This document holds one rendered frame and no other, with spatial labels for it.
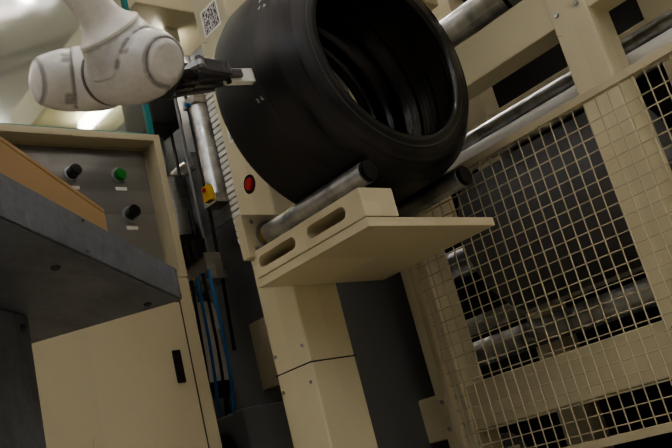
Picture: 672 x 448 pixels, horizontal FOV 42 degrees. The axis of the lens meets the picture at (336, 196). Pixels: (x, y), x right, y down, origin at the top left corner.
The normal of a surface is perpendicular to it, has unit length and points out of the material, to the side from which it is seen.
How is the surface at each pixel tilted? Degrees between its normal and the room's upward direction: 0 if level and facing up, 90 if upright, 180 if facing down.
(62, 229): 90
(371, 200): 90
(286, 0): 74
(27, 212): 90
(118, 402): 90
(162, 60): 118
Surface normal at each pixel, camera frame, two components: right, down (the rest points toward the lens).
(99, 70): -0.57, 0.52
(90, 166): 0.62, -0.39
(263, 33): -0.58, -0.23
